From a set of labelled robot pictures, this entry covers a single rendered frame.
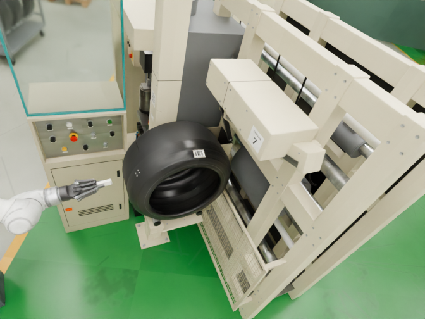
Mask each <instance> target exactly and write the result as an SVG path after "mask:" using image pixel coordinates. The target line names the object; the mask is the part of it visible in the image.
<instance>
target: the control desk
mask: <svg viewBox="0 0 425 319"><path fill-rule="evenodd" d="M27 122H28V124H29V127H30V130H31V133H32V136H33V138H34V142H35V145H36V147H37V150H38V153H39V156H40V160H41V162H42V165H43V167H44V170H45V173H46V176H47V179H48V182H49V185H50V187H55V186H58V187H61V186H64V185H71V184H73V183H74V182H75V179H77V180H85V179H95V180H96V181H100V180H108V179H111V181H112V184H111V185H107V186H105V187H103V188H100V189H99V190H98V191H97V193H95V194H93V195H91V196H89V197H86V198H84V199H82V200H81V201H80V202H78V201H77V200H76V199H71V200H69V201H65V202H62V203H61V204H59V205H57V208H58V211H59V214H60V217H61V220H62V222H63V226H64V228H65V231H66V233H68V232H74V231H77V230H82V229H85V228H91V227H96V226H99V225H104V224H108V223H113V222H118V221H122V220H126V219H129V202H128V193H127V191H126V185H125V181H124V178H123V172H122V166H123V159H124V157H125V154H126V152H127V125H126V111H108V112H97V113H79V114H68V115H49V116H30V117H27ZM66 208H72V211H66V210H65V209H66Z"/></svg>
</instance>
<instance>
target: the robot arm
mask: <svg viewBox="0 0 425 319"><path fill-rule="evenodd" d="M111 184H112V181H111V179H108V180H100V181H96V180H95V179H85V180H77V179H75V182H74V183H73V184H71V185H64V186H61V187H58V186H55V187H50V188H46V189H37V190H32V191H27V192H23V193H21V194H18V195H16V196H14V197H12V198H11V199H9V200H6V199H1V198H0V222H1V223H3V224H4V226H5V227H6V229H7V231H8V232H10V233H12V234H15V235H21V234H25V233H27V232H29V231H31V230H32V229H33V228H34V227H35V226H36V224H37V223H38V221H39V219H40V217H41V214H42V212H43V211H44V210H45V209H46V208H48V207H52V206H55V205H59V204H61V203H62V202H65V201H69V200H71V199H76V200H77V201H78V202H80V201H81V200H82V199H84V198H86V197H89V196H91V195H93V194H95V193H97V191H98V190H99V189H100V188H103V187H105V186H107V185H111Z"/></svg>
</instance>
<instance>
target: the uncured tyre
mask: <svg viewBox="0 0 425 319"><path fill-rule="evenodd" d="M136 143H137V144H136ZM137 146H138V147H137ZM138 148H139V150H138ZM193 150H204V153H205V156H206V157H201V158H194V153H193ZM139 151H140V152H139ZM138 168H139V170H140V171H141V174H140V175H139V176H138V177H136V176H135V172H136V171H137V169H138ZM122 172H123V178H124V181H125V185H126V190H127V193H128V198H129V200H130V202H131V204H132V206H133V207H134V208H135V209H136V210H137V211H138V212H139V213H140V214H142V215H145V216H148V217H150V218H153V219H157V220H174V219H177V218H183V217H185V216H188V215H192V214H194V213H196V212H198V211H200V210H202V209H204V208H205V207H207V206H209V205H210V204H211V203H212V202H213V201H215V200H216V199H217V198H218V197H219V196H220V195H221V193H222V192H223V191H224V189H225V187H226V185H227V183H228V181H229V178H230V174H231V166H230V161H229V158H228V156H227V155H226V153H225V151H224V149H223V148H222V146H221V144H220V143H219V141H218V140H217V138H216V136H215V135H214V134H213V133H212V132H211V131H210V130H209V129H208V128H206V127H205V126H203V125H201V124H199V123H195V122H190V121H175V122H168V123H164V124H162V125H158V126H156V127H154V128H152V129H150V130H148V131H146V132H145V133H143V134H142V135H141V136H139V137H138V138H137V139H136V140H135V141H134V142H133V143H132V144H131V146H130V147H129V148H128V150H127V152H126V154H125V157H124V159H123V166H122Z"/></svg>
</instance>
